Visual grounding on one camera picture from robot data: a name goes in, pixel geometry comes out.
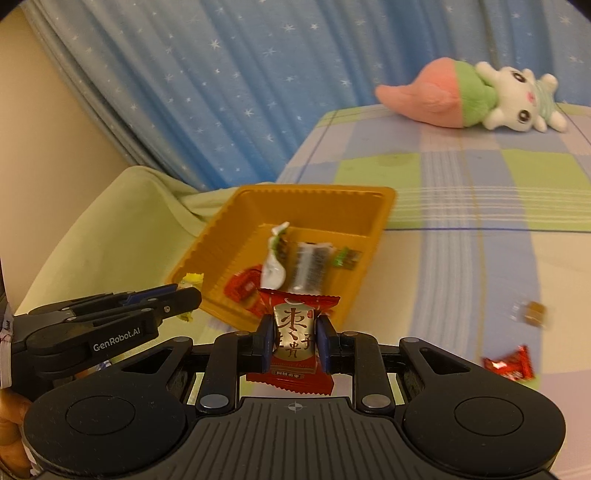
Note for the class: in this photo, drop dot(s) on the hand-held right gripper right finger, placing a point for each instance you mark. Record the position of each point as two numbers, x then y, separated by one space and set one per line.
324 345

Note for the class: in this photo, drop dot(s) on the plaid bed sheet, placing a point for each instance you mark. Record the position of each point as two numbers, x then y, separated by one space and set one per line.
461 207

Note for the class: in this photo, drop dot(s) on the light green blanket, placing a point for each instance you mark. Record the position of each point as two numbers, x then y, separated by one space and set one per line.
115 230

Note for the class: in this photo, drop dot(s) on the person's left hand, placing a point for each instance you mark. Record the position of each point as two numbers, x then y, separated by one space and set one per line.
9 429

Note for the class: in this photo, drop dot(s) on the silver snack wrapper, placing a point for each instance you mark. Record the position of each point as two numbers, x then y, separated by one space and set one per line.
274 263

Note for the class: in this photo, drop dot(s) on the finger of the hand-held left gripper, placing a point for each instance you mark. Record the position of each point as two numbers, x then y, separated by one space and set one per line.
184 300
147 294

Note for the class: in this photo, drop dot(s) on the large red candy packet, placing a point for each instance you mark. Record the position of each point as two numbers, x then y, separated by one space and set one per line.
295 341

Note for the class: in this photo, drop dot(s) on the silver black snack bar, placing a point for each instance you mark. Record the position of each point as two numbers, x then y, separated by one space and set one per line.
309 267

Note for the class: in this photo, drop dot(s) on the green snack packet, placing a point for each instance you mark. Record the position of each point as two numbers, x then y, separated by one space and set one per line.
345 257

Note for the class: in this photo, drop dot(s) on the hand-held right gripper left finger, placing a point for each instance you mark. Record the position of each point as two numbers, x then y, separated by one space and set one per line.
265 345

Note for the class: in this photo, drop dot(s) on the pink green rabbit plush toy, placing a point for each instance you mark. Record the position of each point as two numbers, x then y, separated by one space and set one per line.
438 97

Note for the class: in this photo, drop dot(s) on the brown wrapped candy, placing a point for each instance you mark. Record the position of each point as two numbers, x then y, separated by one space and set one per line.
532 314

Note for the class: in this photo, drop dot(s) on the orange plastic tray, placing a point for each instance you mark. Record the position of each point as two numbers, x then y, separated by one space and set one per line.
240 217

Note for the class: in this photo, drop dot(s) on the blue star curtain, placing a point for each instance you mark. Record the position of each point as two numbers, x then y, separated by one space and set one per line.
231 69

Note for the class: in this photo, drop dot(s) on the yellow candy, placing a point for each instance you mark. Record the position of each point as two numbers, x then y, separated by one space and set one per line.
191 279

